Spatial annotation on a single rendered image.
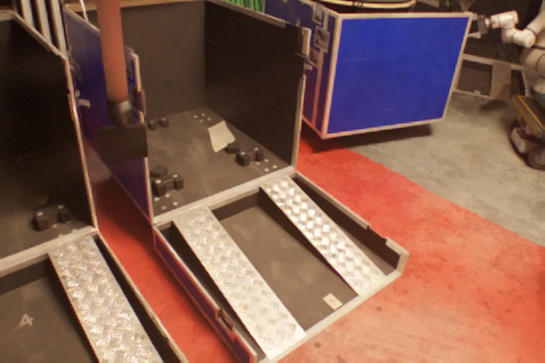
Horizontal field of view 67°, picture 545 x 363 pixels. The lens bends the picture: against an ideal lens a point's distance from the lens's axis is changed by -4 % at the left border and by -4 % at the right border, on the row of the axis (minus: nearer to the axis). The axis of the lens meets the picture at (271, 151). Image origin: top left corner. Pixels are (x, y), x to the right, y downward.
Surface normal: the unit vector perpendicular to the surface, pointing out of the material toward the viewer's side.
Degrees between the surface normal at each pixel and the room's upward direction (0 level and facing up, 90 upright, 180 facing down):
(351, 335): 0
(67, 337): 2
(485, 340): 0
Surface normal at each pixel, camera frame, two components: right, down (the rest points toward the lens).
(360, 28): 0.37, 0.48
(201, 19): 0.62, 0.43
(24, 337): 0.08, -0.85
